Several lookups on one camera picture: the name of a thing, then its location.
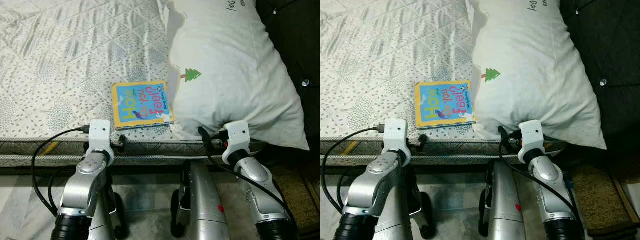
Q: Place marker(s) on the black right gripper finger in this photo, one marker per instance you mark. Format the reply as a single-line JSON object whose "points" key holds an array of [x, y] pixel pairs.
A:
{"points": [[204, 136], [502, 134]]}

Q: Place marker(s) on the colourful children's book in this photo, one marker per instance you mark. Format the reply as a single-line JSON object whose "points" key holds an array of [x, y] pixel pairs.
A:
{"points": [[142, 105], [445, 104]]}

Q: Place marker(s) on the white pillow with green tree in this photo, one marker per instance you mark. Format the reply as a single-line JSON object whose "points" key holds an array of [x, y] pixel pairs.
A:
{"points": [[535, 75], [230, 75]]}

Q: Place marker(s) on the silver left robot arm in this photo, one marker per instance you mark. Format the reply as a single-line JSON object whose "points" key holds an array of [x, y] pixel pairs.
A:
{"points": [[85, 190], [375, 190]]}

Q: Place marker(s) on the grey right robot leg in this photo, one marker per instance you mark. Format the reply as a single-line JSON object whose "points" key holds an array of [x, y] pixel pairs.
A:
{"points": [[202, 205], [502, 205]]}

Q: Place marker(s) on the grey robot leg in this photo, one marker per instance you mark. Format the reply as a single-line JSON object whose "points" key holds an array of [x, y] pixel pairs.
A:
{"points": [[400, 215], [502, 205], [107, 215], [202, 205]]}

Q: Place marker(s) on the grey left robot leg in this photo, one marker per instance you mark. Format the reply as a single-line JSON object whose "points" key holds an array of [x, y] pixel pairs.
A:
{"points": [[107, 215], [400, 215]]}

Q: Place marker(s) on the white quilted mattress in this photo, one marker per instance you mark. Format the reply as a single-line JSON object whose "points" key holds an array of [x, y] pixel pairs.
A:
{"points": [[65, 65], [375, 65]]}

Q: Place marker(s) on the brown floor mat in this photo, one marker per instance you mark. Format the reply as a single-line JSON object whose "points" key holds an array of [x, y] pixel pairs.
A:
{"points": [[297, 195], [600, 200]]}

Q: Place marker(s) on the black tufted headboard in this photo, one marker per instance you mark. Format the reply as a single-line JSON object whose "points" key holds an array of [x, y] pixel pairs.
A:
{"points": [[610, 50], [295, 45]]}

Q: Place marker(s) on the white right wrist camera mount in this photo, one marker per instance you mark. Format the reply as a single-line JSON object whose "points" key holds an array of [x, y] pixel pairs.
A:
{"points": [[531, 139], [236, 140]]}

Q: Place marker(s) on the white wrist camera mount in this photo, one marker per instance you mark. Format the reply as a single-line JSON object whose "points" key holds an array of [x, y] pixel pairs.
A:
{"points": [[531, 139], [236, 140], [100, 137], [397, 137]]}

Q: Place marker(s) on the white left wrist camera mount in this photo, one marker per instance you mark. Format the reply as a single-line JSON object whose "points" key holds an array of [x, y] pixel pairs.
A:
{"points": [[100, 137], [397, 137]]}

